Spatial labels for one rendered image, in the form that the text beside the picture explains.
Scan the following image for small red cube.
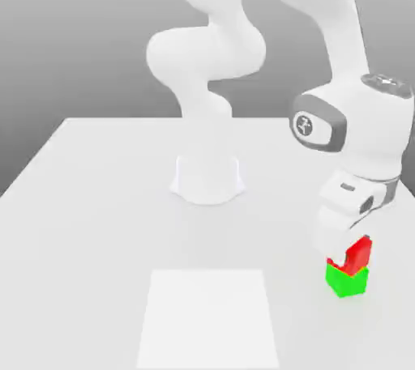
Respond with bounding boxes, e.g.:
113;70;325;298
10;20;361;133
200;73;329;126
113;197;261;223
326;236;373;278

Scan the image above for small green cube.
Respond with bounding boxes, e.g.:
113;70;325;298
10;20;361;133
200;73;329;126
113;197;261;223
324;262;370;299

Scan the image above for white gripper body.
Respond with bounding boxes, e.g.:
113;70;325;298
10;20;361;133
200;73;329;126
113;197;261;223
315;203;374;262

